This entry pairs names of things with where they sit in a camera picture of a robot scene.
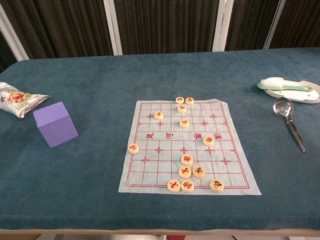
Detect white plastic xiangqi board sheet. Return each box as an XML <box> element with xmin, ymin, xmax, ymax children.
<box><xmin>118</xmin><ymin>98</ymin><xmax>262</xmax><ymax>196</ymax></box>

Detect teal velvet table cloth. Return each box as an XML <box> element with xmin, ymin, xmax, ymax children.
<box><xmin>0</xmin><ymin>47</ymin><xmax>320</xmax><ymax>230</ymax></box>

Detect dark ribbed curtain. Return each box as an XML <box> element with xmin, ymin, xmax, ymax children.
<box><xmin>0</xmin><ymin>0</ymin><xmax>320</xmax><ymax>74</ymax></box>

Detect purple foam cube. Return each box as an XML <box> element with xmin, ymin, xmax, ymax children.
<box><xmin>32</xmin><ymin>101</ymin><xmax>79</xmax><ymax>149</ymax></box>

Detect green white scrubbing brush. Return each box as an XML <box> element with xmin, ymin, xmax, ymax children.
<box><xmin>256</xmin><ymin>77</ymin><xmax>313</xmax><ymax>93</ymax></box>

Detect stainless steel ladle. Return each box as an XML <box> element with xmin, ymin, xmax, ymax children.
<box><xmin>272</xmin><ymin>96</ymin><xmax>309</xmax><ymax>154</ymax></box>

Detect white oval soap dish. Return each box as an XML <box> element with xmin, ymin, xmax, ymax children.
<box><xmin>263</xmin><ymin>79</ymin><xmax>320</xmax><ymax>104</ymax></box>

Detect nut snack bag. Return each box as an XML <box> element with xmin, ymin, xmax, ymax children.
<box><xmin>0</xmin><ymin>81</ymin><xmax>51</xmax><ymax>119</ymax></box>

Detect white frame post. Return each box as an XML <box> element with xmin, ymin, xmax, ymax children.
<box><xmin>0</xmin><ymin>4</ymin><xmax>30</xmax><ymax>62</ymax></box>
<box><xmin>213</xmin><ymin>0</ymin><xmax>235</xmax><ymax>53</ymax></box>
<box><xmin>263</xmin><ymin>0</ymin><xmax>287</xmax><ymax>50</ymax></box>
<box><xmin>103</xmin><ymin>0</ymin><xmax>123</xmax><ymax>56</ymax></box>

